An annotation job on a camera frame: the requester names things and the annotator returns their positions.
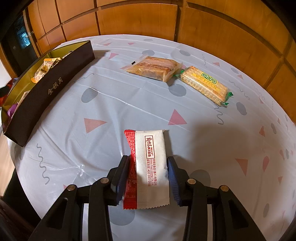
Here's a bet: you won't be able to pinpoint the red white Kiss snack packet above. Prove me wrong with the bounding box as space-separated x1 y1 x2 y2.
123 130 170 209

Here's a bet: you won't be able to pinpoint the Weidan cracker pack green ends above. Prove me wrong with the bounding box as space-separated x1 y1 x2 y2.
175 66 233 106

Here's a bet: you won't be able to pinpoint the clear layered cake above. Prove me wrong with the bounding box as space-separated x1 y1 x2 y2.
125 55 183 82

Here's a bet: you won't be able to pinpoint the clear bag yellow-edged snacks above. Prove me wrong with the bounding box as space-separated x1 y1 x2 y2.
31 57 61 83

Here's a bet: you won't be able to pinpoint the sesame bar red-end wrapper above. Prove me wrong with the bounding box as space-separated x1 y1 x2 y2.
16 91 30 109

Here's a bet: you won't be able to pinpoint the purple snack packet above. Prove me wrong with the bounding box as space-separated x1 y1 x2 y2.
7 102 19 118

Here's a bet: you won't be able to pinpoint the gold metal tin box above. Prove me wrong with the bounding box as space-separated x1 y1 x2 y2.
1 41 95 147

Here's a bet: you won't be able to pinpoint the dark wooden door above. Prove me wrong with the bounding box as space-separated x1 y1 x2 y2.
1 14 38 76

